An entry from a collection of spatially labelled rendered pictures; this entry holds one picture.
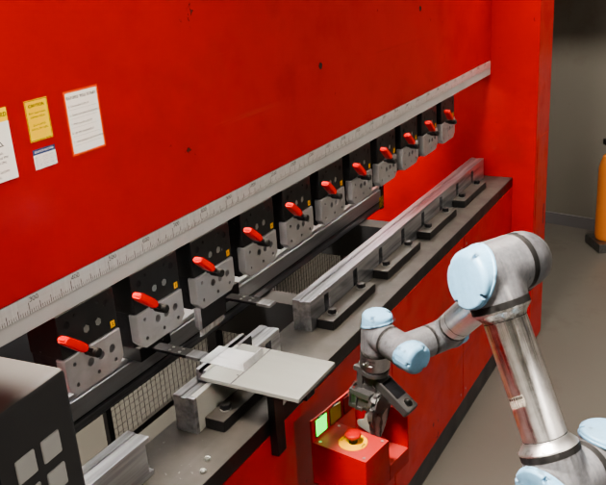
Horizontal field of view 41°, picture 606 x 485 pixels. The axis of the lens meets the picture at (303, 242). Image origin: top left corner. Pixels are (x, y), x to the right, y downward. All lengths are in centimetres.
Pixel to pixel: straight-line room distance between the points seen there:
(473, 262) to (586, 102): 414
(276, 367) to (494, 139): 214
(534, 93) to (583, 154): 203
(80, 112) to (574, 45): 443
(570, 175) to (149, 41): 442
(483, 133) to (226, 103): 213
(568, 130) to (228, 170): 405
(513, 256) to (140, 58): 80
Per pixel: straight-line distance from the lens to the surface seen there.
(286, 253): 269
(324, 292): 238
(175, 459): 187
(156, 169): 165
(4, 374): 74
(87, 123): 150
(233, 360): 197
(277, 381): 186
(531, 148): 376
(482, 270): 151
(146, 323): 168
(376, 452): 200
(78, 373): 155
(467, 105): 379
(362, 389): 204
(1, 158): 137
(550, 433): 160
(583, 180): 573
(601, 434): 170
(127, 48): 158
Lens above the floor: 192
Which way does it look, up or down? 20 degrees down
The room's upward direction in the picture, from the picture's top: 4 degrees counter-clockwise
